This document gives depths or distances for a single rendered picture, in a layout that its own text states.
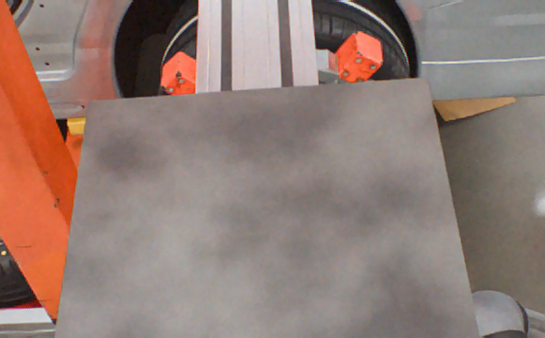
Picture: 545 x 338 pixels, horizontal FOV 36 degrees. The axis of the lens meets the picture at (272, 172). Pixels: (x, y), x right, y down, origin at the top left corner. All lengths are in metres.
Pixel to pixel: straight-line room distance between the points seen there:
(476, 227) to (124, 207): 2.50
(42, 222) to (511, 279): 1.64
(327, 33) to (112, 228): 1.43
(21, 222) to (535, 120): 2.09
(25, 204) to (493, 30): 1.20
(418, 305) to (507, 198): 2.60
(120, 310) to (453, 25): 1.71
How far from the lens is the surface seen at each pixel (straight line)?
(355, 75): 1.91
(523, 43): 2.23
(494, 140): 3.25
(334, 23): 1.94
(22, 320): 2.50
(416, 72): 2.25
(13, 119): 1.62
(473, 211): 3.03
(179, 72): 1.91
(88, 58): 2.21
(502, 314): 1.16
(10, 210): 1.86
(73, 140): 2.44
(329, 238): 0.52
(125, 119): 0.60
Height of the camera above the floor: 2.47
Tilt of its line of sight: 52 degrees down
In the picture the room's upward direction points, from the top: 6 degrees counter-clockwise
